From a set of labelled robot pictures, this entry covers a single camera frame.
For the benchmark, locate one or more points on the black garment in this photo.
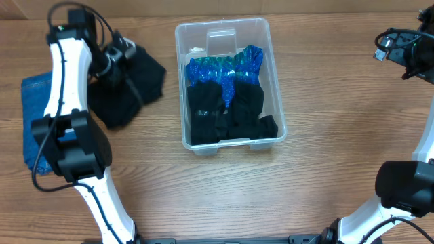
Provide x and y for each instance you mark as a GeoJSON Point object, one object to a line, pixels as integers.
{"type": "Point", "coordinates": [207, 107]}
{"type": "Point", "coordinates": [244, 114]}
{"type": "Point", "coordinates": [117, 98]}

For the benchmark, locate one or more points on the blue sparkly garment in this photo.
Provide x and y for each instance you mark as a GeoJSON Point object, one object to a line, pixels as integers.
{"type": "Point", "coordinates": [244, 67]}

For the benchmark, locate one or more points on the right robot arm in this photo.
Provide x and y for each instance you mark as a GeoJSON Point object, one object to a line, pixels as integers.
{"type": "Point", "coordinates": [403, 189]}

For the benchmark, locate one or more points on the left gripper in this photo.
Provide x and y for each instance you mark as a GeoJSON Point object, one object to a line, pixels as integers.
{"type": "Point", "coordinates": [93, 74]}

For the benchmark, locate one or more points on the clear plastic storage bin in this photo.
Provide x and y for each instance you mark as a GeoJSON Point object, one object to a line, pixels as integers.
{"type": "Point", "coordinates": [227, 38]}

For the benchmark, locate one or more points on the blue denim jeans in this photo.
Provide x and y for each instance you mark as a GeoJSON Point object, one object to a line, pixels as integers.
{"type": "Point", "coordinates": [35, 93]}

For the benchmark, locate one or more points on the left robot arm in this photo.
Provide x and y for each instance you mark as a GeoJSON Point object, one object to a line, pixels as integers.
{"type": "Point", "coordinates": [70, 140]}

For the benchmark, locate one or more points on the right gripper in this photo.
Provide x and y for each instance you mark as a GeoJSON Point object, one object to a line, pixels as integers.
{"type": "Point", "coordinates": [397, 40]}

